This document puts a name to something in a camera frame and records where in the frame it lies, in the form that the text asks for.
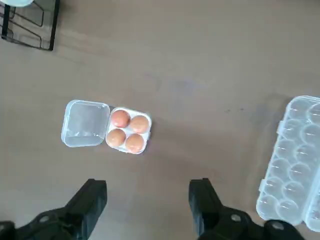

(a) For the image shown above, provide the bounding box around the transparent four-slot egg tray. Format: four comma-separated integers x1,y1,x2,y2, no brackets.
60,99,153,155

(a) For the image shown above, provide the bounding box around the black wire cup rack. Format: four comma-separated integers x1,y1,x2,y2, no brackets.
0,0,61,52

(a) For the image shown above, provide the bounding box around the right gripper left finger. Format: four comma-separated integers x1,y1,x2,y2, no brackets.
0,177,108,240

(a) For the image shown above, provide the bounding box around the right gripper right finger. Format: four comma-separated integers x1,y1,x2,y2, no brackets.
188,177,307,240

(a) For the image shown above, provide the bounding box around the transparent twelve-slot egg tray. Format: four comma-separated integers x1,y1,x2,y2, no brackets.
255,94,320,233

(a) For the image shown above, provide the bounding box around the brown egg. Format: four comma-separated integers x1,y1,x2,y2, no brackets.
106,128,127,147
125,133,146,153
110,109,131,128
129,114,150,134

